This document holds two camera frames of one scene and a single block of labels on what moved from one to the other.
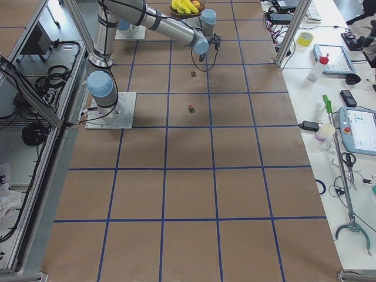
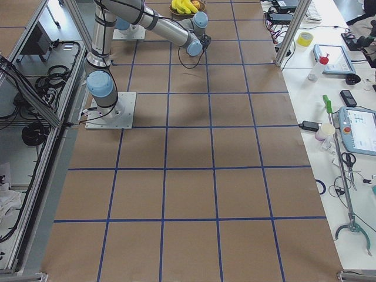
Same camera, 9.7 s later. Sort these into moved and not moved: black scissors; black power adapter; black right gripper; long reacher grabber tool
Moved: black right gripper
Not moved: black scissors; long reacher grabber tool; black power adapter
